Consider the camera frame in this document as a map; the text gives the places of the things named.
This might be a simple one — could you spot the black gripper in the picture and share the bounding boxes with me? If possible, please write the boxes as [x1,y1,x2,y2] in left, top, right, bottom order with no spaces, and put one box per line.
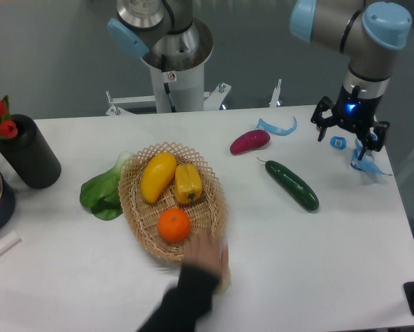
[310,86,390,159]

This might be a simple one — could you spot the green cucumber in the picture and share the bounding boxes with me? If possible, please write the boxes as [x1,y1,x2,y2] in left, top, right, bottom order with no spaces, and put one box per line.
[258,159,320,212]

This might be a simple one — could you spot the yellow bell pepper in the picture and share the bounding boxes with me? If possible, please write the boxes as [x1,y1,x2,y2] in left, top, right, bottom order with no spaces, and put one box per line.
[174,164,203,205]

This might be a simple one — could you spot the beige steamed bun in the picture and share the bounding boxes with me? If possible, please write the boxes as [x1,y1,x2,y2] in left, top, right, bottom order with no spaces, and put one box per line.
[213,267,231,295]

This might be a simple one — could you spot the black sleeved forearm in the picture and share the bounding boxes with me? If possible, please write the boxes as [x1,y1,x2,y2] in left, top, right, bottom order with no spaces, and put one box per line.
[139,264,220,331]

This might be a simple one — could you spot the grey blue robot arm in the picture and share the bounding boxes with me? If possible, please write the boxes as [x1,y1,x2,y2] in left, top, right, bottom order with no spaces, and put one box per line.
[289,1,412,160]

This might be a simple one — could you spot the woven wicker basket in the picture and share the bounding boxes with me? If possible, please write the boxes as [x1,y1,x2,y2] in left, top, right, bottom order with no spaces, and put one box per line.
[118,142,228,262]

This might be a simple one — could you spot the person's hand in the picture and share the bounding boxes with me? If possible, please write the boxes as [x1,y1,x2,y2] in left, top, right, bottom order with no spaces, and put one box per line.
[183,233,229,278]

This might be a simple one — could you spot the small blue tag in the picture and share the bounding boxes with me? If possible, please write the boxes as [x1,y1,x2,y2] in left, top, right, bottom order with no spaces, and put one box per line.
[330,136,347,150]

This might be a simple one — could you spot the blue curved plastic strip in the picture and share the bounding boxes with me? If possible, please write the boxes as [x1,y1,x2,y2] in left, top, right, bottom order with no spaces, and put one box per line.
[255,117,298,136]

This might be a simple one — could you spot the purple sweet potato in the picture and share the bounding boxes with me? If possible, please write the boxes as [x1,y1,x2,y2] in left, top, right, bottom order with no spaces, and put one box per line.
[230,129,271,155]

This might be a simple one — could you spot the yellow mango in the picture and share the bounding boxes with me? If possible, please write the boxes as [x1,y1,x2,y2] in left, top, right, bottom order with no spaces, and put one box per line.
[140,152,177,203]

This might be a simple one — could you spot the orange fruit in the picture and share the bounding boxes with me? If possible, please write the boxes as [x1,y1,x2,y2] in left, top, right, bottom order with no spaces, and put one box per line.
[157,208,191,243]

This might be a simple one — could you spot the green bok choy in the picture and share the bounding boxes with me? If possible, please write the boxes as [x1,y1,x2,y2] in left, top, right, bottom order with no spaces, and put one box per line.
[80,151,133,221]

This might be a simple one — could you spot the black cylindrical vase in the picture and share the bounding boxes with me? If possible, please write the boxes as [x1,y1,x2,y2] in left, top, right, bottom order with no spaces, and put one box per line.
[0,114,62,189]

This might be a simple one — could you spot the blue ribbon strap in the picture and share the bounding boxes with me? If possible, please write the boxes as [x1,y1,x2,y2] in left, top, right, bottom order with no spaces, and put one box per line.
[350,135,394,177]

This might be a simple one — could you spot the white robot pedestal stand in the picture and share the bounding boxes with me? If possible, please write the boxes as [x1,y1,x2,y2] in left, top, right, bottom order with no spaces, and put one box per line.
[107,19,231,113]

